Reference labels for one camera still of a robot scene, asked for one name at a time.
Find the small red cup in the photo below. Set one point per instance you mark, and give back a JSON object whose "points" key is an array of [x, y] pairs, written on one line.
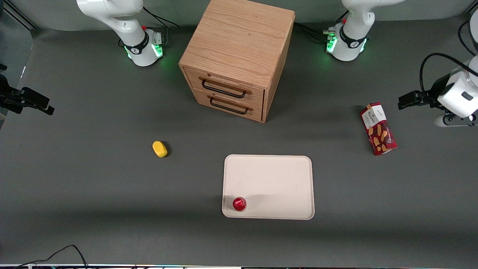
{"points": [[239, 204]]}

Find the red cookie box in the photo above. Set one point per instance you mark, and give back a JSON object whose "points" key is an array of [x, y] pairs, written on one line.
{"points": [[379, 129]]}

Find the yellow sponge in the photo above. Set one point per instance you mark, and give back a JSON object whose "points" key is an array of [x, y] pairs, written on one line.
{"points": [[160, 148]]}

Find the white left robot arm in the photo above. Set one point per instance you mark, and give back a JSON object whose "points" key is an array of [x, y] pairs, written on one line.
{"points": [[353, 33]]}

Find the beige plastic tray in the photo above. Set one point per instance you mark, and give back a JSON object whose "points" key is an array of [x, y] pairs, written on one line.
{"points": [[265, 183]]}

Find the dark frame rail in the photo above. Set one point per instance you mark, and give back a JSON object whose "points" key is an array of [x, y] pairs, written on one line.
{"points": [[472, 13], [20, 15]]}

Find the wooden drawer front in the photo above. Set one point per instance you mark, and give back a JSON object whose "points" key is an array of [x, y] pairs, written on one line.
{"points": [[231, 108], [227, 84]]}

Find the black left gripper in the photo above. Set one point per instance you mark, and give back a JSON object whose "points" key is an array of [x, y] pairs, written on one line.
{"points": [[429, 96]]}

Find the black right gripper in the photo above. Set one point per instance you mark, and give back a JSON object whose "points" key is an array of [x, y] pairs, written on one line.
{"points": [[11, 98]]}

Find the wooden drawer cabinet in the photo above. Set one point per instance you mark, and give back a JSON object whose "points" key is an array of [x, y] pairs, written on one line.
{"points": [[239, 41]]}

